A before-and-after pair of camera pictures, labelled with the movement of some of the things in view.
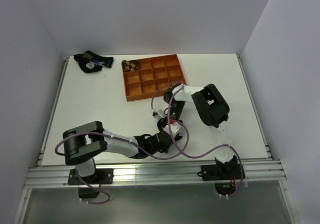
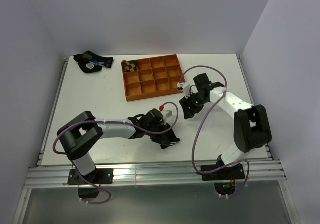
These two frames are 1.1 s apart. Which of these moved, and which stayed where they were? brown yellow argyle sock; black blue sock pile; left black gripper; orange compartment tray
Moved: left black gripper
Stayed: brown yellow argyle sock; black blue sock pile; orange compartment tray
